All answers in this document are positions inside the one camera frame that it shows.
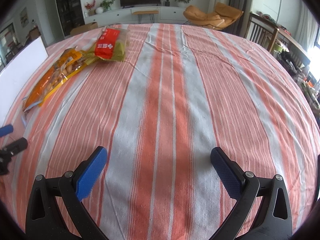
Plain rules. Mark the black tall cabinet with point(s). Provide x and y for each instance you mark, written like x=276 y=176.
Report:
x=70 y=15

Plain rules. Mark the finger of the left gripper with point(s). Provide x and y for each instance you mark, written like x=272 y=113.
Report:
x=15 y=147
x=6 y=130

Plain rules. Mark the potted green plant left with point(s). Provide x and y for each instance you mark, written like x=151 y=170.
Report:
x=106 y=4

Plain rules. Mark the red flower vase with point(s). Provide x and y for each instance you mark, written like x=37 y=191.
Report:
x=90 y=7

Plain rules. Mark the small wooden bench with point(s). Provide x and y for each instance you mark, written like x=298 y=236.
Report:
x=151 y=14

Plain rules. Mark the orange lounge chair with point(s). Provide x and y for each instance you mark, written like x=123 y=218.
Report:
x=222 y=16

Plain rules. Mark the orange peanut snack bag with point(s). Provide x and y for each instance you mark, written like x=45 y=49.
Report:
x=60 y=69

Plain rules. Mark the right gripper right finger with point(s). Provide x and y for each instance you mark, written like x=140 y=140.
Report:
x=273 y=219

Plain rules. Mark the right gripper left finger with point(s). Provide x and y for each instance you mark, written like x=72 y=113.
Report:
x=44 y=219

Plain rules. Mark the red label snack bag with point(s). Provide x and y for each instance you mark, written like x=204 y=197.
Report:
x=110 y=45

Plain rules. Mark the white storage box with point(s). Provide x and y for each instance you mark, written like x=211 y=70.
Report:
x=15 y=75

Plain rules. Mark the striped pink white tablecloth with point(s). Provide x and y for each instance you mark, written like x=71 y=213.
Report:
x=180 y=92

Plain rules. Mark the cardboard box on floor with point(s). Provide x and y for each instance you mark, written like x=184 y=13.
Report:
x=84 y=28

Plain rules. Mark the white tv cabinet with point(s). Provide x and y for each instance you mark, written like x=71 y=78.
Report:
x=170 y=15

